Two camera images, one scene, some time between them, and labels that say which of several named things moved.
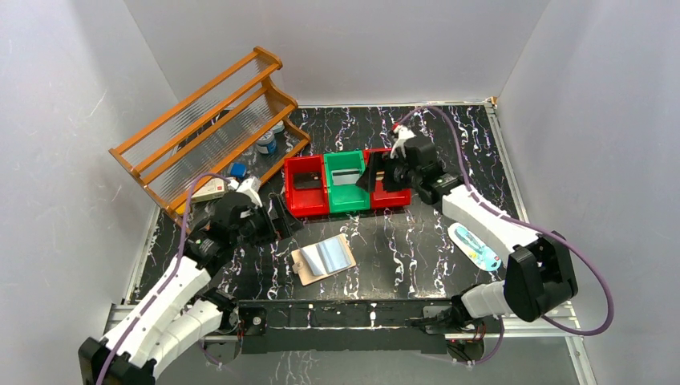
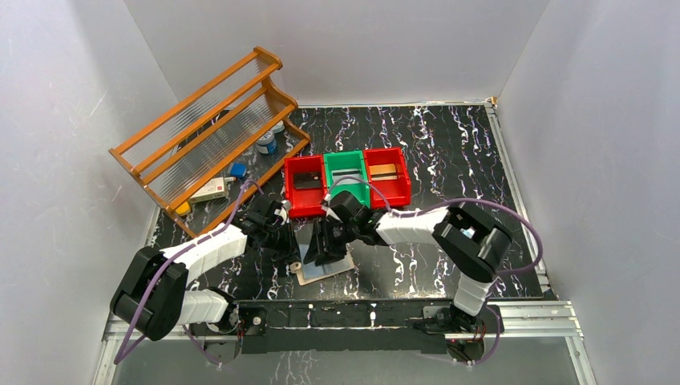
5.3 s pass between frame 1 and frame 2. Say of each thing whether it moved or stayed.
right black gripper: moved
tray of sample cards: stayed
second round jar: stayed
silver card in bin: stayed
